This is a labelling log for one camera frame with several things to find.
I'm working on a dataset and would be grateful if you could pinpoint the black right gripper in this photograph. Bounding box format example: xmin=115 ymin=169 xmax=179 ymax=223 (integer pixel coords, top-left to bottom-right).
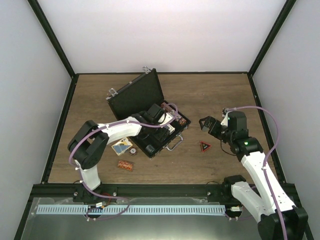
xmin=199 ymin=116 xmax=234 ymax=144

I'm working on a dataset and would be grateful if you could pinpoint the red black triangular card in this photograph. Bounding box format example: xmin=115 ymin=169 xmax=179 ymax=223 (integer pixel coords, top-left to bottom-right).
xmin=199 ymin=141 xmax=212 ymax=153

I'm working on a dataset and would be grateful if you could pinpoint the white playing card deck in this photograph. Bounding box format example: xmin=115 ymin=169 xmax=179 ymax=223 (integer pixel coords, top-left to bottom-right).
xmin=162 ymin=113 xmax=175 ymax=134

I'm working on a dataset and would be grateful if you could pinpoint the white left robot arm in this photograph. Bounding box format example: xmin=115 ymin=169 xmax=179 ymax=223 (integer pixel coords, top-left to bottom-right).
xmin=68 ymin=103 xmax=178 ymax=202

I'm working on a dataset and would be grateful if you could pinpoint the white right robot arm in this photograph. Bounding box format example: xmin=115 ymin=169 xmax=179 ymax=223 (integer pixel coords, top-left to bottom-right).
xmin=199 ymin=108 xmax=308 ymax=240

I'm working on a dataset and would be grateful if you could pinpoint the black poker set case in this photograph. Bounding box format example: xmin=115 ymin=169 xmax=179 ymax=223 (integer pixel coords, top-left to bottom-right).
xmin=107 ymin=66 xmax=191 ymax=159

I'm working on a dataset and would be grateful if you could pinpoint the black chip stack in case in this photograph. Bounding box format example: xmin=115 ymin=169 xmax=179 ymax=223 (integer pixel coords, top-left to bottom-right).
xmin=145 ymin=144 xmax=155 ymax=154

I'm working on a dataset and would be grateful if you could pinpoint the row of poker chips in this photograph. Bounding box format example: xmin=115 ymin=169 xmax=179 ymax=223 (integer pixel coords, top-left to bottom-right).
xmin=160 ymin=102 xmax=187 ymax=126

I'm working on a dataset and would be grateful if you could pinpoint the single poker chip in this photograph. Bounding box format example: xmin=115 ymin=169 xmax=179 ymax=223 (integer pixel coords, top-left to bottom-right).
xmin=129 ymin=147 xmax=137 ymax=156

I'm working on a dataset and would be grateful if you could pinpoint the small orange chip stack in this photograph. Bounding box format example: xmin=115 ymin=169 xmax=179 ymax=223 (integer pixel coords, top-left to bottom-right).
xmin=117 ymin=160 xmax=134 ymax=172

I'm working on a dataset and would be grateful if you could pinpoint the chrome case handle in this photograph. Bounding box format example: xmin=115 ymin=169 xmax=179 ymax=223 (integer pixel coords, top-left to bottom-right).
xmin=163 ymin=133 xmax=184 ymax=152

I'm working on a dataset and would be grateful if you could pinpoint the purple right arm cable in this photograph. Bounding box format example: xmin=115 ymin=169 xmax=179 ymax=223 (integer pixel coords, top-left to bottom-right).
xmin=224 ymin=105 xmax=288 ymax=240

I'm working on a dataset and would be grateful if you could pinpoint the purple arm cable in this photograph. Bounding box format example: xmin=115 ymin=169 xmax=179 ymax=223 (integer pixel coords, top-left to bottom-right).
xmin=224 ymin=105 xmax=288 ymax=240
xmin=68 ymin=102 xmax=179 ymax=222

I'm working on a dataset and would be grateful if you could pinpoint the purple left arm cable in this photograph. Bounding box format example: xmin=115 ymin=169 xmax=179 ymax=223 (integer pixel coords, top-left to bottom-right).
xmin=68 ymin=102 xmax=179 ymax=222

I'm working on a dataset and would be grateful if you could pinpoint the light blue slotted rail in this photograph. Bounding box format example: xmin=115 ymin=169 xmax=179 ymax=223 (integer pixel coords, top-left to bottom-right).
xmin=36 ymin=204 xmax=226 ymax=216

